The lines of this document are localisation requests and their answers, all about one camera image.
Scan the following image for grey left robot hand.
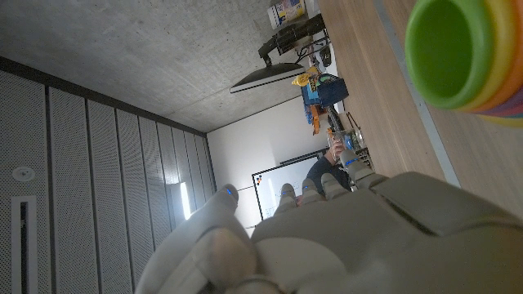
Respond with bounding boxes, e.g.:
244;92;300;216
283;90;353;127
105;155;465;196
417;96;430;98
134;149;523;294

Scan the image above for seated person dark shirt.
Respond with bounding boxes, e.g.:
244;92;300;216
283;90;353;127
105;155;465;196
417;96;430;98
306;138;352;193

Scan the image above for whiteboard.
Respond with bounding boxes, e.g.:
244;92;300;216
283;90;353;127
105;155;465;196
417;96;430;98
252;149;328;221

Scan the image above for orange box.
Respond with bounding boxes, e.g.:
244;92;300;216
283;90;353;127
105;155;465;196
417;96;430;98
310;104;322;136

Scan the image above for dark blue mug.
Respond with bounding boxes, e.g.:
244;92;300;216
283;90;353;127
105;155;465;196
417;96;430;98
316;73;350;108

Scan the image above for blue box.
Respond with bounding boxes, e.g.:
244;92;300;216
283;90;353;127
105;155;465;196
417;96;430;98
301;83;320;123

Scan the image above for black monitor with stand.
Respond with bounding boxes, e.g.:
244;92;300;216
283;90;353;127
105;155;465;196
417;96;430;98
229;14;328;94

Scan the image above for stacked colourful cups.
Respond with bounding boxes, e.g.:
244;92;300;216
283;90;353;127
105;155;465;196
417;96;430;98
404;0;523;128

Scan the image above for white canister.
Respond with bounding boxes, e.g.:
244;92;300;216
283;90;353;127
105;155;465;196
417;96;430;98
267;0;306;30

